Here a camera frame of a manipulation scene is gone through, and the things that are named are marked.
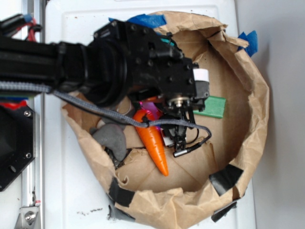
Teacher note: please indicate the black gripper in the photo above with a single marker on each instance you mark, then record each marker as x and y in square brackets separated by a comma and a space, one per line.
[138, 63]

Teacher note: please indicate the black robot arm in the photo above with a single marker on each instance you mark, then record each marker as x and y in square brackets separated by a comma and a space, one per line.
[57, 68]

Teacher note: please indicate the blue painter tape strip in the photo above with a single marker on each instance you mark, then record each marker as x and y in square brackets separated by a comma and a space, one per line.
[151, 21]
[252, 40]

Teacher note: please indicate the orange plastic toy carrot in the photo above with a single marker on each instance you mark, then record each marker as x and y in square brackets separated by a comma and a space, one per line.
[152, 140]

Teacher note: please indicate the green rectangular block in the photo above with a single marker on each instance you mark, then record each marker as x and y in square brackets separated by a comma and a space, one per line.
[214, 107]

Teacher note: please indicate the grey plush bunny toy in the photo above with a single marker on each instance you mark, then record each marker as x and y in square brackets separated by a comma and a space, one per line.
[112, 137]

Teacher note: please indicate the brown paper bag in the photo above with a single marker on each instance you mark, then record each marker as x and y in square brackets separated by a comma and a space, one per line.
[186, 196]

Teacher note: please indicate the black tape piece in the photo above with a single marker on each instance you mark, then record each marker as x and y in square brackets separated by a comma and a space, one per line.
[225, 179]
[120, 195]
[223, 211]

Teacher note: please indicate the white plastic tray lid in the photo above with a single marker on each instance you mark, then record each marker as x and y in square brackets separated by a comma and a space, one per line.
[73, 197]

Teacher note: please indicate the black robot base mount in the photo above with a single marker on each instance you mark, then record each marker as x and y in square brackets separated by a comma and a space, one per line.
[16, 143]

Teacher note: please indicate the aluminium frame rail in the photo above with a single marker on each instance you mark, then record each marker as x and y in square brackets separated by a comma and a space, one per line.
[32, 178]

